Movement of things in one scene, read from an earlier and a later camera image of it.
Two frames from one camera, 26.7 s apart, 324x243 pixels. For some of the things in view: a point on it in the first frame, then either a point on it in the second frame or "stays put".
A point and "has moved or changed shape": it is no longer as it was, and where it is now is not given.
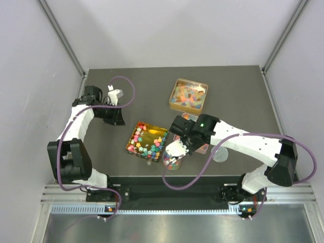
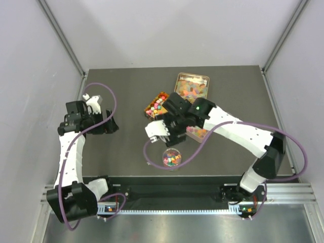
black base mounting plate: [159, 193] stays put
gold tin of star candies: [147, 142] -> [156, 107]
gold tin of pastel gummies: [188, 96] has moved or changed shape
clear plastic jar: [172, 162] stays put
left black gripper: [114, 116] -> [100, 123]
